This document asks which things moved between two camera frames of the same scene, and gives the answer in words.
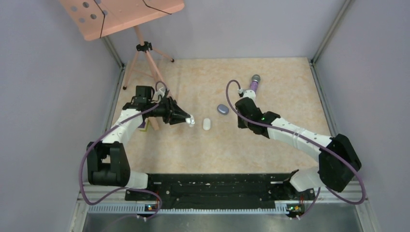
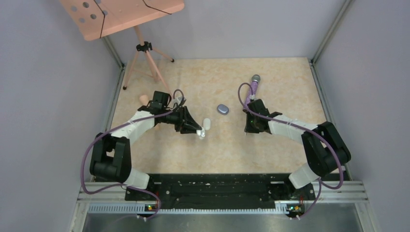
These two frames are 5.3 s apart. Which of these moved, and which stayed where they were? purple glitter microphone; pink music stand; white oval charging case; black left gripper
Moved: black left gripper
Stayed: purple glitter microphone; white oval charging case; pink music stand
